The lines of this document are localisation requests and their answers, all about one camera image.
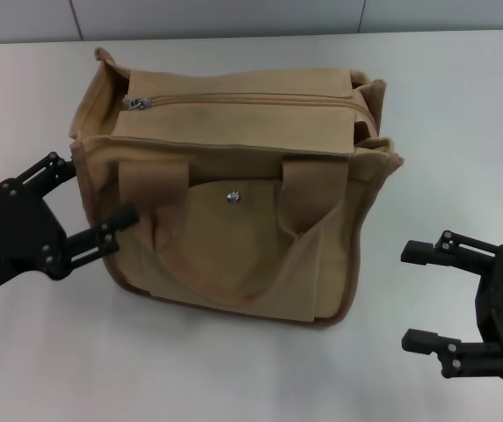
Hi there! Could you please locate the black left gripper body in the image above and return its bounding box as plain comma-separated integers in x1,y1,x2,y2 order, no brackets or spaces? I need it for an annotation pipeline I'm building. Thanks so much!
0,177,67,318

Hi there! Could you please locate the khaki canvas food bag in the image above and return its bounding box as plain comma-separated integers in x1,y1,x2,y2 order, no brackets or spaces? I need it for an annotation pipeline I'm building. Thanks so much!
69,46,406,329

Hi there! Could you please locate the silver zipper pull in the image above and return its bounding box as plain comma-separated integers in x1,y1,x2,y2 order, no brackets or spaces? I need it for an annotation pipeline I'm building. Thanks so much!
122,97,154,113

